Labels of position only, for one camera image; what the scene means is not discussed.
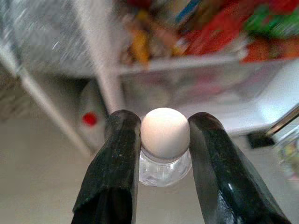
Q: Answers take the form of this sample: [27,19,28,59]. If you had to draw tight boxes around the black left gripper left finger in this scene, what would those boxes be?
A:
[71,110,142,224]

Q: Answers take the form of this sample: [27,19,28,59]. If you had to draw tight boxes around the green food package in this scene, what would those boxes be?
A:
[244,3,299,40]

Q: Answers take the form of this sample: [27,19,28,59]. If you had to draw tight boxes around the yellow orange food package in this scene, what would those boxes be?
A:
[127,10,151,66]

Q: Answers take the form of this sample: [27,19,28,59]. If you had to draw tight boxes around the white fridge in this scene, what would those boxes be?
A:
[0,0,299,159]

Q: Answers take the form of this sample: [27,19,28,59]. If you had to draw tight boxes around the clear bottle red cap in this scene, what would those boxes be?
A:
[78,81,110,152]

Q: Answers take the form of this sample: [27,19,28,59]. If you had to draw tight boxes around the glass fridge shelf white rim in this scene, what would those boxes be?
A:
[118,50,249,76]

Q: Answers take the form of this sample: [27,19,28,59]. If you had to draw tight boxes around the clear fridge crisper drawer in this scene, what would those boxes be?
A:
[120,62,281,112]

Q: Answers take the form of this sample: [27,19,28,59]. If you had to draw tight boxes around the orange red food package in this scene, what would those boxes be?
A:
[242,38,299,64]

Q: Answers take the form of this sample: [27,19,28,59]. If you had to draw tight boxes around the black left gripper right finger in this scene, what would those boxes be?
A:
[187,112,292,224]

